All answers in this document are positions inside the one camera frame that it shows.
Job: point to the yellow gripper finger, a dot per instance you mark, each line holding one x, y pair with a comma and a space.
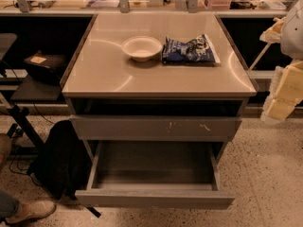
272, 34
286, 91

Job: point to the grey drawer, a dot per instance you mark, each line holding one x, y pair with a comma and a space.
155, 128
180, 175

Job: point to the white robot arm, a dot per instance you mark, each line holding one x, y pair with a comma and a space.
291, 43

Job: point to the grey drawer cabinet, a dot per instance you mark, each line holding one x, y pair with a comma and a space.
105, 81

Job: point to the white leaning stick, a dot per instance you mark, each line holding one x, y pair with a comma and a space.
259, 56

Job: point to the blue chip bag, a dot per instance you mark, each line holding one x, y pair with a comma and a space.
197, 50

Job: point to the white bowl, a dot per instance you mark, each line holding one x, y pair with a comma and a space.
141, 48

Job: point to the black box with label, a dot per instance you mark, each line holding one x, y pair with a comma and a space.
46, 68

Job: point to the black backpack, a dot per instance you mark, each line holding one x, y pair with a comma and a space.
62, 164

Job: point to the black tripod stand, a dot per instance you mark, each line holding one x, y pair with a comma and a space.
20, 117

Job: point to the tan shoe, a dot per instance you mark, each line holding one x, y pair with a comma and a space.
33, 210

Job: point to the person knee brown trousers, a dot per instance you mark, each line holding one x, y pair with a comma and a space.
5, 149

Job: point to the blue jeans leg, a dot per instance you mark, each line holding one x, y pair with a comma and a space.
9, 206

